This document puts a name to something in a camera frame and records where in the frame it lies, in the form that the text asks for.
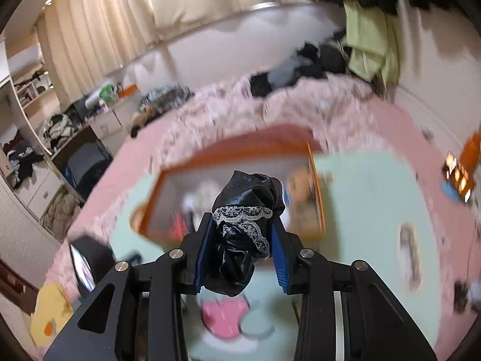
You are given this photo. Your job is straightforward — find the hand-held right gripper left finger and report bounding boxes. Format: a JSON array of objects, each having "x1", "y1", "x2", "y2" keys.
[{"x1": 43, "y1": 212, "x2": 216, "y2": 361}]

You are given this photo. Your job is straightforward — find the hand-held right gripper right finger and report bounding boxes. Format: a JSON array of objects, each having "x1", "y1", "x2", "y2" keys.
[{"x1": 271, "y1": 223, "x2": 438, "y2": 361}]

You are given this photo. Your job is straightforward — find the black satin lace garment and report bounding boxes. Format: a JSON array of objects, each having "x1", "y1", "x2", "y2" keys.
[{"x1": 210, "y1": 170, "x2": 288, "y2": 297}]

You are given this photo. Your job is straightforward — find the furry doll with red dress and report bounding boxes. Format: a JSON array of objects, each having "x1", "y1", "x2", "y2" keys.
[{"x1": 171, "y1": 180, "x2": 216, "y2": 239}]

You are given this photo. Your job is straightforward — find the orange cardboard box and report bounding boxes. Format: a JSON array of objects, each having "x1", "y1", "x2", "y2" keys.
[{"x1": 130, "y1": 122, "x2": 327, "y2": 243}]

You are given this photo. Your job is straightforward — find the green plastic container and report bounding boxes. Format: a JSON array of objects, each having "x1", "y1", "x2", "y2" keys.
[{"x1": 98, "y1": 83, "x2": 118, "y2": 104}]

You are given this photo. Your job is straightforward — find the brown patterned cloth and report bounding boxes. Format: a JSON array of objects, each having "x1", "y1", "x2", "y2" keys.
[{"x1": 39, "y1": 186, "x2": 81, "y2": 234}]

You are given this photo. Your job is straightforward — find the yellow plush toy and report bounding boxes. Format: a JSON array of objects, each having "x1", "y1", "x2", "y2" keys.
[{"x1": 30, "y1": 282, "x2": 76, "y2": 347}]

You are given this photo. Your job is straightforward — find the dark suitcase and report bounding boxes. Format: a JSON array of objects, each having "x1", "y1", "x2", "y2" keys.
[{"x1": 66, "y1": 139, "x2": 113, "y2": 196}]

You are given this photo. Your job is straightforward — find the white shelf unit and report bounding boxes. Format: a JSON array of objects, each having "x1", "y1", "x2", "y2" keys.
[{"x1": 0, "y1": 38, "x2": 98, "y2": 241}]

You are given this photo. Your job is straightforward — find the dark clothes heap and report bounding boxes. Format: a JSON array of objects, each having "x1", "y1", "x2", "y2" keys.
[{"x1": 0, "y1": 135, "x2": 46, "y2": 190}]

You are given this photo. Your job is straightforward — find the white bedside cabinet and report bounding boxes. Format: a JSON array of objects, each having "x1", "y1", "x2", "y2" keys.
[{"x1": 84, "y1": 94, "x2": 145, "y2": 147}]

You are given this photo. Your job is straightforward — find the black white clothes heap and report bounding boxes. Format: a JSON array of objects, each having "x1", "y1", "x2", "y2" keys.
[{"x1": 39, "y1": 113, "x2": 78, "y2": 141}]

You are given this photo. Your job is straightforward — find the pink fluffy blanket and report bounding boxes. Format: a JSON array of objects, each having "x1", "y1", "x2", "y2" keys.
[{"x1": 23, "y1": 71, "x2": 481, "y2": 361}]

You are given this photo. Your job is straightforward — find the tan and black garment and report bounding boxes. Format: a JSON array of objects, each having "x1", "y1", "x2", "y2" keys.
[{"x1": 130, "y1": 107, "x2": 160, "y2": 139}]

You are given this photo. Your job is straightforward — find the white hair dryer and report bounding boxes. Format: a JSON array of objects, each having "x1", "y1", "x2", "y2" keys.
[{"x1": 84, "y1": 89, "x2": 104, "y2": 109}]

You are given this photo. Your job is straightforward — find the grey patterned clothes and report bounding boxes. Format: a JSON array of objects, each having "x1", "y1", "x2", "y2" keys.
[{"x1": 140, "y1": 86, "x2": 194, "y2": 115}]

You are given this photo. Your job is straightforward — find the cluster of small jars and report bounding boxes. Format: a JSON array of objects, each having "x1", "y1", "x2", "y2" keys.
[{"x1": 441, "y1": 151, "x2": 475, "y2": 204}]

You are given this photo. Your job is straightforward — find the dark clothes pile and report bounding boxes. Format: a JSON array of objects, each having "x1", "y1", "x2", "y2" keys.
[{"x1": 250, "y1": 30, "x2": 352, "y2": 98}]

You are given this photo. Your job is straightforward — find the orange bottle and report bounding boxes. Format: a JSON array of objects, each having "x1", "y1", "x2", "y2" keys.
[{"x1": 463, "y1": 132, "x2": 481, "y2": 166}]

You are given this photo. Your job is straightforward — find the light green hanging garment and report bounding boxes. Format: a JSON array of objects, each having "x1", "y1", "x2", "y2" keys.
[{"x1": 344, "y1": 0, "x2": 399, "y2": 87}]

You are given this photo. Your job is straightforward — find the cream curtain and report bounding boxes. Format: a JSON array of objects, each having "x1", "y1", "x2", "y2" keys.
[{"x1": 35, "y1": 0, "x2": 312, "y2": 113}]

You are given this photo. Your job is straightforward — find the white ledge with silver rail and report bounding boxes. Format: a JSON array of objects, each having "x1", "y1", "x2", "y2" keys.
[{"x1": 105, "y1": 2, "x2": 346, "y2": 83}]

